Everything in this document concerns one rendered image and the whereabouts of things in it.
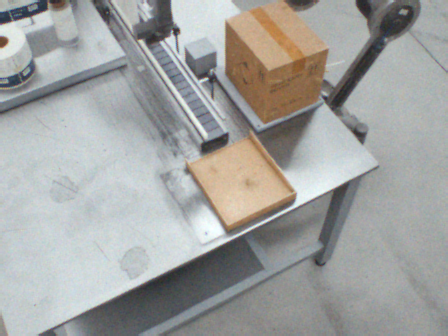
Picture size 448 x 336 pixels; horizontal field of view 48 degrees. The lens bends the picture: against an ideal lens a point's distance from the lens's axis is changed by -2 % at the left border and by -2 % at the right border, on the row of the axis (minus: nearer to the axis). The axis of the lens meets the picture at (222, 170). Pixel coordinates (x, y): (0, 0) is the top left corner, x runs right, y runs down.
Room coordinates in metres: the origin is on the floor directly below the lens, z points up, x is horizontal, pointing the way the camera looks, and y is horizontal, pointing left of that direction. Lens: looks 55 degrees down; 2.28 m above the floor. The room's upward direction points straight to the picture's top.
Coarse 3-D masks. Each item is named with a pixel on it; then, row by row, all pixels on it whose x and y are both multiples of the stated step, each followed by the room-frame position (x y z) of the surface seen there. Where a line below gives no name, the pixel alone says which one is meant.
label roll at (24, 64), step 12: (0, 36) 1.52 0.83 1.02; (12, 36) 1.51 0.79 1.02; (24, 36) 1.51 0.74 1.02; (0, 48) 1.45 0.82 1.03; (12, 48) 1.45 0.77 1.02; (24, 48) 1.46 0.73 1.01; (0, 60) 1.39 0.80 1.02; (12, 60) 1.40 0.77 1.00; (24, 60) 1.44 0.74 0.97; (0, 72) 1.38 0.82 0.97; (12, 72) 1.39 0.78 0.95; (24, 72) 1.42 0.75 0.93; (0, 84) 1.38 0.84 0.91; (12, 84) 1.39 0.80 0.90
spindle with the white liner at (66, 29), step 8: (48, 0) 1.62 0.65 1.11; (56, 0) 1.62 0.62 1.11; (64, 0) 1.64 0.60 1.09; (48, 8) 1.63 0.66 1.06; (56, 8) 1.62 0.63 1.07; (64, 8) 1.63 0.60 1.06; (56, 16) 1.61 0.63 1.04; (64, 16) 1.62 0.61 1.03; (72, 16) 1.65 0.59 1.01; (56, 24) 1.62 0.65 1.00; (64, 24) 1.61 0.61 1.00; (72, 24) 1.63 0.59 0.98; (56, 32) 1.63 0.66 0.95; (64, 32) 1.61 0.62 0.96; (72, 32) 1.63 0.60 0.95; (64, 40) 1.61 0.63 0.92; (72, 40) 1.62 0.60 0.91
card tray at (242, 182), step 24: (240, 144) 1.13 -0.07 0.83; (192, 168) 1.01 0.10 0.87; (216, 168) 1.03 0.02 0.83; (240, 168) 1.03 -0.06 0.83; (264, 168) 1.03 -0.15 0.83; (216, 192) 0.93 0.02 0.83; (240, 192) 0.93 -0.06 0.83; (264, 192) 0.93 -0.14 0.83; (288, 192) 0.93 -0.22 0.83; (240, 216) 0.84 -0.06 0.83
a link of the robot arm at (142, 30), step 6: (150, 18) 1.48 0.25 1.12; (138, 24) 1.45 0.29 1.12; (144, 24) 1.46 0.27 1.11; (150, 24) 1.46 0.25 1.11; (156, 24) 1.46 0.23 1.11; (132, 30) 1.48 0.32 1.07; (138, 30) 1.43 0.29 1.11; (144, 30) 1.44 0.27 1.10; (150, 30) 1.44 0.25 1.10; (156, 30) 1.45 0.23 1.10; (162, 30) 1.42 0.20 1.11; (168, 30) 1.42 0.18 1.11; (138, 36) 1.43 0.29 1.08; (144, 36) 1.44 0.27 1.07; (150, 36) 1.45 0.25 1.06
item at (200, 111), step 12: (108, 0) 1.92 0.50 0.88; (132, 36) 1.69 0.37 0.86; (156, 48) 1.60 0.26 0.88; (156, 60) 1.52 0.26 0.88; (168, 60) 1.52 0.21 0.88; (168, 72) 1.46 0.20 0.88; (180, 72) 1.45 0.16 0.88; (180, 84) 1.39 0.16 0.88; (192, 96) 1.33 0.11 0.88; (192, 108) 1.27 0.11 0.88; (204, 108) 1.27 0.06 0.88; (204, 120) 1.21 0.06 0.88; (216, 120) 1.21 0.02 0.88; (216, 132) 1.15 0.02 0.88
